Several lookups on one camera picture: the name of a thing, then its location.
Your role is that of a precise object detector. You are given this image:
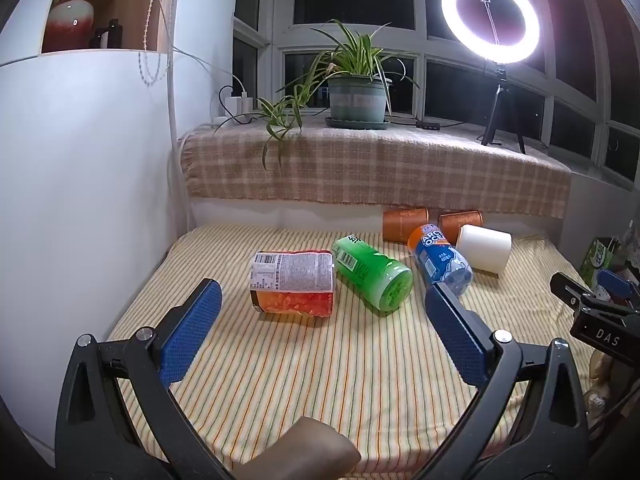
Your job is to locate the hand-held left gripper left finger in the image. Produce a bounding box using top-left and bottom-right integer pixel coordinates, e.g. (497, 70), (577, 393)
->
(54, 277), (236, 480)

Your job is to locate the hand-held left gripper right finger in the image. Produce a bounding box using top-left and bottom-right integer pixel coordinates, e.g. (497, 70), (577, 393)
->
(415, 282), (593, 480)

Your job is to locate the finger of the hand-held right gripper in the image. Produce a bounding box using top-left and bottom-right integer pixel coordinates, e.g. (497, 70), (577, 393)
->
(550, 272), (640, 318)
(596, 268), (640, 305)

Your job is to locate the white paper cup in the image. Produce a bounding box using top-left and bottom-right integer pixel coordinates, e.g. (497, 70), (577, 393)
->
(455, 224), (513, 275)

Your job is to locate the brown paper cup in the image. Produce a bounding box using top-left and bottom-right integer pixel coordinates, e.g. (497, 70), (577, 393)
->
(382, 207), (430, 245)
(438, 210), (483, 242)

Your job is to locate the green carton box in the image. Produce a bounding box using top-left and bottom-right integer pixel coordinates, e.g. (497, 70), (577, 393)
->
(579, 236), (621, 288)

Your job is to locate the blue soda bottle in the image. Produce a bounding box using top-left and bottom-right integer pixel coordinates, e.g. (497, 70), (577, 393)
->
(407, 223), (474, 297)

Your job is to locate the green plastic bottle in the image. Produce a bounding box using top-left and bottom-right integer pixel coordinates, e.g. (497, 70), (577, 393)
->
(331, 234), (414, 314)

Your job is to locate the orange snack packet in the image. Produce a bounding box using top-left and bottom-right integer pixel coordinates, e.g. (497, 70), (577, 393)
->
(249, 249), (336, 319)

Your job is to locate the striped yellow cloth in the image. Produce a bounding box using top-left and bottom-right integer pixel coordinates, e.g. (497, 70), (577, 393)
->
(106, 224), (597, 477)

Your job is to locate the brown cushion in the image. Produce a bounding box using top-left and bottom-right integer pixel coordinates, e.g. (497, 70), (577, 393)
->
(259, 415), (362, 480)

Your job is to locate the plaid beige blanket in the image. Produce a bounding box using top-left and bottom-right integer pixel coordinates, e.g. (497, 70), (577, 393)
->
(179, 121), (574, 220)

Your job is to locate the white cabinet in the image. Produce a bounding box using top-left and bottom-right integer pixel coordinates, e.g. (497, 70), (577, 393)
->
(0, 0), (197, 453)

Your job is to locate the black tripod stand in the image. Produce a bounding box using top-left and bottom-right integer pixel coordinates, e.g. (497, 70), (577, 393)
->
(470, 0), (527, 155)

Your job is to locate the white power strip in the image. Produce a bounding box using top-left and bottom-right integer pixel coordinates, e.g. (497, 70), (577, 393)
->
(211, 113), (257, 128)

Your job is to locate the green pot saucer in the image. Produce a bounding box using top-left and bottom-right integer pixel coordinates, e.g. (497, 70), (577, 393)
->
(324, 116), (391, 131)

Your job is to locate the grey-green flower pot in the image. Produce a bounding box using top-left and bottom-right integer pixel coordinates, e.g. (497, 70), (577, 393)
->
(327, 75), (389, 123)

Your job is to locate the spider plant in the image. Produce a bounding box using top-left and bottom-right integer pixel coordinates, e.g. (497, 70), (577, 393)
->
(214, 19), (420, 171)

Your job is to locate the black jug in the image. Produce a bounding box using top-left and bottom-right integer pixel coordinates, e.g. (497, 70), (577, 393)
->
(89, 18), (124, 50)

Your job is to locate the red and white vase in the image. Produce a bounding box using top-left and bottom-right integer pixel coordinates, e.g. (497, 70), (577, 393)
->
(42, 0), (97, 54)

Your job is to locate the bead chain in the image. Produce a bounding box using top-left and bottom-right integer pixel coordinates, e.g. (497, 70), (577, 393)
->
(136, 0), (172, 87)

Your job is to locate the white cable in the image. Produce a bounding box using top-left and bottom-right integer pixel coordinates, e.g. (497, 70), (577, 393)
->
(144, 0), (247, 128)

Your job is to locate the white window frame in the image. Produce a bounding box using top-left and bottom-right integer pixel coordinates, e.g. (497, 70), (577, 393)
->
(232, 0), (640, 192)

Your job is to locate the ring light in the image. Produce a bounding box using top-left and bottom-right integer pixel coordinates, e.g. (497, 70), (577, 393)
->
(440, 0), (541, 65)

